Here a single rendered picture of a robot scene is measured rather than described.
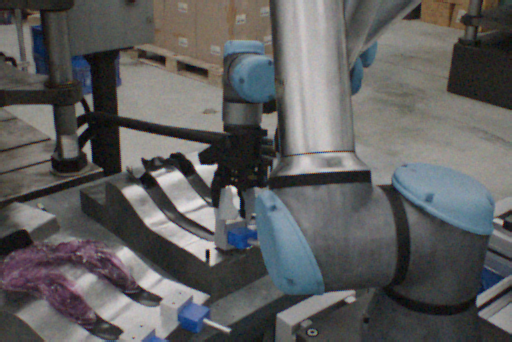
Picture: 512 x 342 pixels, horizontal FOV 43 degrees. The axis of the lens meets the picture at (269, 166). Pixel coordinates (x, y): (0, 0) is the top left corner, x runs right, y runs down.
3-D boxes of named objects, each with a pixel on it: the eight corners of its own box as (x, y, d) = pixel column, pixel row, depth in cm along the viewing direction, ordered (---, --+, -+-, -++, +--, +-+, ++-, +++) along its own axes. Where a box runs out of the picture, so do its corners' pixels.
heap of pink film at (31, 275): (148, 283, 122) (147, 248, 118) (81, 336, 107) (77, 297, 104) (48, 245, 132) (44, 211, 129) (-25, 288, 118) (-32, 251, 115)
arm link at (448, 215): (500, 301, 74) (524, 195, 68) (390, 313, 71) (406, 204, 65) (452, 246, 84) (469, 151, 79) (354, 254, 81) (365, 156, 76)
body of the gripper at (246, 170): (243, 195, 117) (245, 130, 114) (212, 186, 123) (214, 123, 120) (273, 189, 122) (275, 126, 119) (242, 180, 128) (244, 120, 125)
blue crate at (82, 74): (125, 85, 509) (123, 58, 499) (79, 97, 478) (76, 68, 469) (79, 70, 543) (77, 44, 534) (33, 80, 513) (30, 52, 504)
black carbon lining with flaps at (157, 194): (264, 228, 140) (266, 189, 136) (206, 254, 130) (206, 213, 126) (169, 175, 162) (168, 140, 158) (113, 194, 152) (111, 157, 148)
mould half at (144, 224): (301, 257, 143) (305, 203, 137) (210, 304, 126) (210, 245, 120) (167, 181, 175) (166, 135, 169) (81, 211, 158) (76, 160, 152)
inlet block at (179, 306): (238, 336, 113) (238, 311, 111) (222, 352, 109) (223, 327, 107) (177, 312, 119) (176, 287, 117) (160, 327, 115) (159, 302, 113)
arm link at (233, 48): (227, 41, 111) (220, 39, 120) (225, 104, 114) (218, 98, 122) (271, 42, 113) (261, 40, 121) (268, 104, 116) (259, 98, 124)
